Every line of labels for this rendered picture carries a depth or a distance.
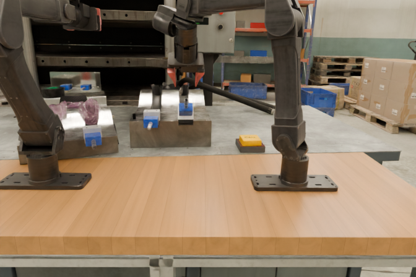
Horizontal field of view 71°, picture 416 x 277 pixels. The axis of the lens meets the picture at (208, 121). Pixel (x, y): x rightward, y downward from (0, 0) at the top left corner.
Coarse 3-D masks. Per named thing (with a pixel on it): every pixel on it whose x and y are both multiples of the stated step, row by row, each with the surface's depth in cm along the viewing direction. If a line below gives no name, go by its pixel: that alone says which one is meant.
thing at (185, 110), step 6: (186, 102) 84; (180, 108) 89; (186, 108) 89; (192, 108) 90; (180, 114) 92; (186, 114) 92; (192, 114) 92; (180, 120) 93; (186, 120) 93; (192, 120) 93
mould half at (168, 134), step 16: (144, 96) 116; (176, 96) 118; (192, 96) 118; (160, 112) 105; (176, 112) 105; (144, 128) 91; (160, 128) 92; (176, 128) 92; (192, 128) 93; (208, 128) 94; (144, 144) 93; (160, 144) 93; (176, 144) 94; (192, 144) 94; (208, 144) 95
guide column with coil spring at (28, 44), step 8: (24, 24) 149; (24, 32) 150; (32, 32) 154; (24, 40) 151; (32, 40) 153; (24, 48) 152; (32, 48) 153; (24, 56) 153; (32, 56) 154; (32, 64) 155; (32, 72) 155
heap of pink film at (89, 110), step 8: (56, 104) 100; (64, 104) 100; (72, 104) 108; (80, 104) 103; (88, 104) 101; (96, 104) 102; (56, 112) 95; (64, 112) 96; (80, 112) 99; (88, 112) 98; (96, 112) 100; (88, 120) 96; (96, 120) 97
